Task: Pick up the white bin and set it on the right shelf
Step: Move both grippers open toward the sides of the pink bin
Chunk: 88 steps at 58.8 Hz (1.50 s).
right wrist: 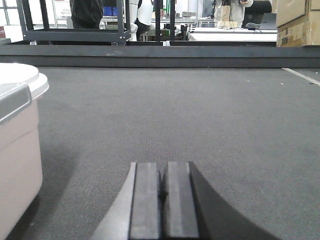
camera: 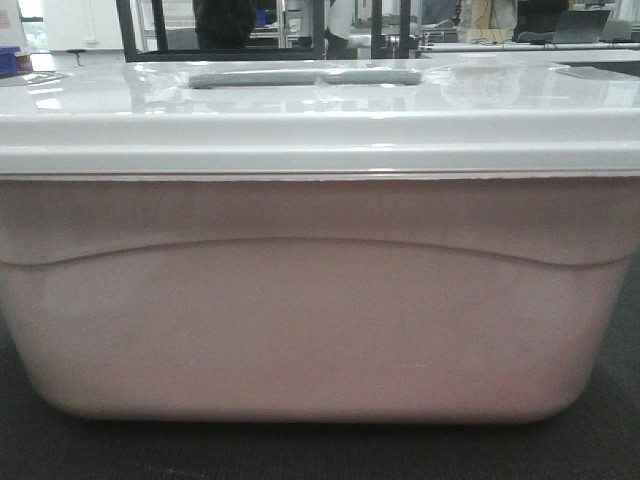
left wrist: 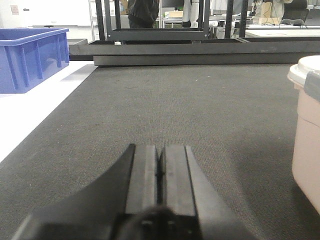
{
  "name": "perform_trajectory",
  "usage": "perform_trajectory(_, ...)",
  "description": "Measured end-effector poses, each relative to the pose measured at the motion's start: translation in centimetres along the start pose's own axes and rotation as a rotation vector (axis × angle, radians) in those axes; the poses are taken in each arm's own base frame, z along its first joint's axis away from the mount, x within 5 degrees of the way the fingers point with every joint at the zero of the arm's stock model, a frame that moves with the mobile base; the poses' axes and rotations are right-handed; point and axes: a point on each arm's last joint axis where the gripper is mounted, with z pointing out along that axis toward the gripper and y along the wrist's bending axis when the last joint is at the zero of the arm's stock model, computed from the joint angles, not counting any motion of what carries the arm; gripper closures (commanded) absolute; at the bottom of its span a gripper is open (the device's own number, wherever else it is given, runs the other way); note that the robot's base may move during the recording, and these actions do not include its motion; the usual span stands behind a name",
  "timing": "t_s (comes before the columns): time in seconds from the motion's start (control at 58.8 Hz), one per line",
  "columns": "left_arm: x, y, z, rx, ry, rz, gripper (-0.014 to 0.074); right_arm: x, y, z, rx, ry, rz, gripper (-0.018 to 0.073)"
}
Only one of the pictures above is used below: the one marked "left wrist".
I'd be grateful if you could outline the person in dark clothes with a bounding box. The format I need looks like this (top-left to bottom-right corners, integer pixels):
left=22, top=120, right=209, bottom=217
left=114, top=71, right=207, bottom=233
left=127, top=0, right=160, bottom=29

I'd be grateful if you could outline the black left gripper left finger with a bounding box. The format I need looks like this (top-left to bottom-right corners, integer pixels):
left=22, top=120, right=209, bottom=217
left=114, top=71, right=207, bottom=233
left=13, top=144, right=158, bottom=240

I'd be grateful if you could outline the black metal frame rack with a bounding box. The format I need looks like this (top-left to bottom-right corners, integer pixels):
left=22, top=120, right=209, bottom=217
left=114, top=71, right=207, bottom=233
left=69, top=0, right=320, bottom=66

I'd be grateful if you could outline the blue plastic crate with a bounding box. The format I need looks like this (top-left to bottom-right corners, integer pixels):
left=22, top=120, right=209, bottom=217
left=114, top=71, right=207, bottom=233
left=0, top=28, right=70, bottom=94

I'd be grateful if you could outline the white lidded plastic bin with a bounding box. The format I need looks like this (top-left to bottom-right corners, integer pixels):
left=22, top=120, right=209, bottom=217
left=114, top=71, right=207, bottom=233
left=287, top=55, right=320, bottom=212

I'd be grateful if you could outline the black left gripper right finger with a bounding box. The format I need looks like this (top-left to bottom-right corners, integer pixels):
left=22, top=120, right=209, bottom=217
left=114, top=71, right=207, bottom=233
left=158, top=145, right=255, bottom=240

